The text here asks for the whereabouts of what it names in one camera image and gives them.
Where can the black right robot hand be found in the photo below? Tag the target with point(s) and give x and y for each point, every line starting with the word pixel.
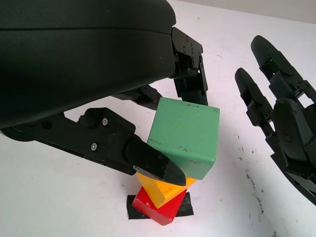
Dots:
pixel 291 123

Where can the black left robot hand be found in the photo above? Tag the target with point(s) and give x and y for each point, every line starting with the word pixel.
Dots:
pixel 74 61

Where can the green wooden cube block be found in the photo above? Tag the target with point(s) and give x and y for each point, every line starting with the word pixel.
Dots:
pixel 185 128

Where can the yellow wooden cube block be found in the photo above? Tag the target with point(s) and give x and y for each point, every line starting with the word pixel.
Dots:
pixel 160 191

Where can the black tape mark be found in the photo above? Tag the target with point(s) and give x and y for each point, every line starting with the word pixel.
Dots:
pixel 187 207

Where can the red wooden cube block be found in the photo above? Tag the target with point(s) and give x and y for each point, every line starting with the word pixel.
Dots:
pixel 168 212

